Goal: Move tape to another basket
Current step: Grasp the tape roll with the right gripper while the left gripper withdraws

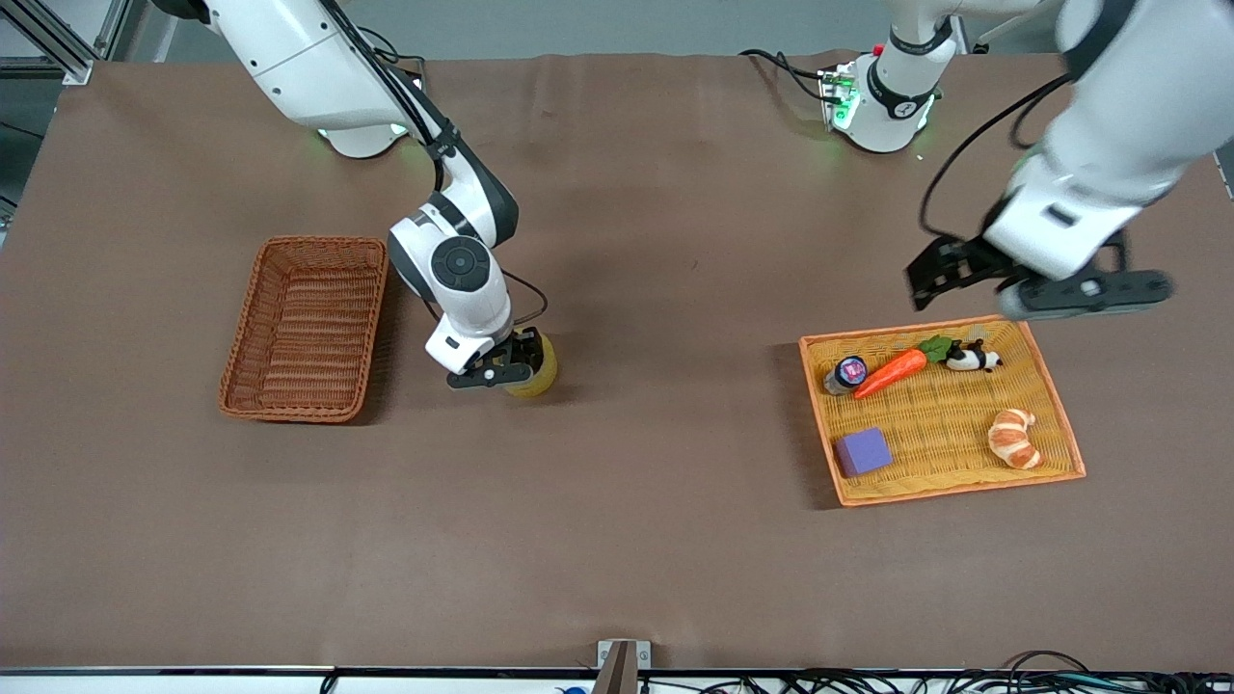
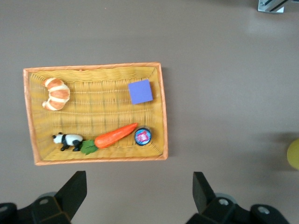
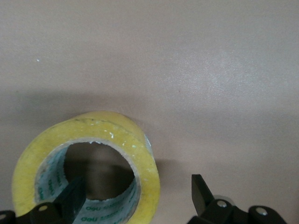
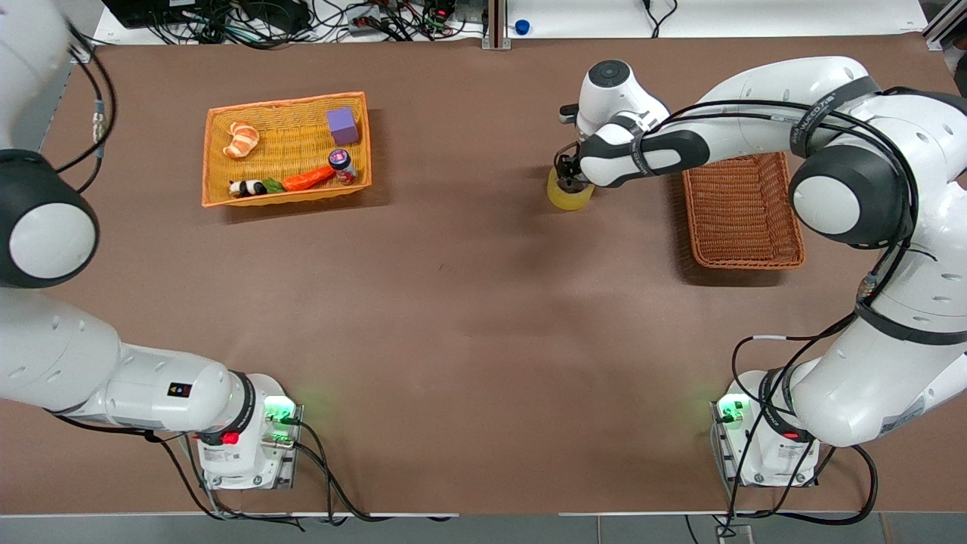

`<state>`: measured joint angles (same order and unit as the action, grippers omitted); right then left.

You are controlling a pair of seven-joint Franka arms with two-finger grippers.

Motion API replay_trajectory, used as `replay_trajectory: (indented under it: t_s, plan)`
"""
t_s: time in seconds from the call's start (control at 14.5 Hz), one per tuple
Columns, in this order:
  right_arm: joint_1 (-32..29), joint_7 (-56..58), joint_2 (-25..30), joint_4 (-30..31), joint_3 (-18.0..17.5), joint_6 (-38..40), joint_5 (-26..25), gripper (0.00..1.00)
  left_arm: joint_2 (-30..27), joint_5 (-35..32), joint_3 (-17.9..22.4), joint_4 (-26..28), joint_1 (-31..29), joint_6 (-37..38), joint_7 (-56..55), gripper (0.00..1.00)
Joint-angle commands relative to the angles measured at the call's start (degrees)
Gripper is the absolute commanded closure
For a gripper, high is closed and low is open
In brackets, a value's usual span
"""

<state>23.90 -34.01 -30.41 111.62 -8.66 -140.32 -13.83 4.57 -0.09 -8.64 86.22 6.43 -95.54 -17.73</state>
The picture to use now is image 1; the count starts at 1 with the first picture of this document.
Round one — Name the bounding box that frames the clear yellowish tape roll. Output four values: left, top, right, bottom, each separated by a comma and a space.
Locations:
501, 329, 559, 400

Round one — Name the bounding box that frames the yellow orange-rimmed flat basket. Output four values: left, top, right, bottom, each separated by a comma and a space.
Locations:
798, 310, 1087, 508

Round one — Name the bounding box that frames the brown wicker basket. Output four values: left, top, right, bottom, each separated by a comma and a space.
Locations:
218, 236, 391, 425

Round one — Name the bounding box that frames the black white panda toy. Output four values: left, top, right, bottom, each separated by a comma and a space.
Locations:
945, 338, 1004, 374

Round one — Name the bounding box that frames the orange toy carrot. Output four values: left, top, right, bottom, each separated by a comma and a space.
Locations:
853, 334, 955, 400

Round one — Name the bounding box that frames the small bottle blue lid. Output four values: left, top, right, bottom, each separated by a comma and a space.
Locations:
823, 355, 870, 396

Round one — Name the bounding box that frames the brown table cover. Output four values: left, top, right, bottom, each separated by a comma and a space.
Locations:
0, 50, 1234, 673

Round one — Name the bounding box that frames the toy croissant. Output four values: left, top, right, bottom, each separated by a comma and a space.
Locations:
987, 408, 1044, 470

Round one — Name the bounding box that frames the purple cube block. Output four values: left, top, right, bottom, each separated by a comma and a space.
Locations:
834, 427, 895, 479

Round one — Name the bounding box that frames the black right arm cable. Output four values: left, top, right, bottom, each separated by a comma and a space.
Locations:
323, 0, 550, 334

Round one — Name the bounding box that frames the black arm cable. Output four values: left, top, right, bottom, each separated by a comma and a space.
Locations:
919, 72, 1076, 242
323, 0, 550, 334

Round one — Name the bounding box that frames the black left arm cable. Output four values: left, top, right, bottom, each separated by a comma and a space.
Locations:
919, 72, 1076, 242

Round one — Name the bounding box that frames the black base cable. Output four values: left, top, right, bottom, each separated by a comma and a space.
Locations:
740, 48, 832, 102

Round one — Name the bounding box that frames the grey metal camera bracket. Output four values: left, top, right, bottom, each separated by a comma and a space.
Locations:
596, 639, 652, 694

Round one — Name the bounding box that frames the aluminium frame profile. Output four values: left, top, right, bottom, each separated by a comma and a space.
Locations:
0, 0, 131, 86

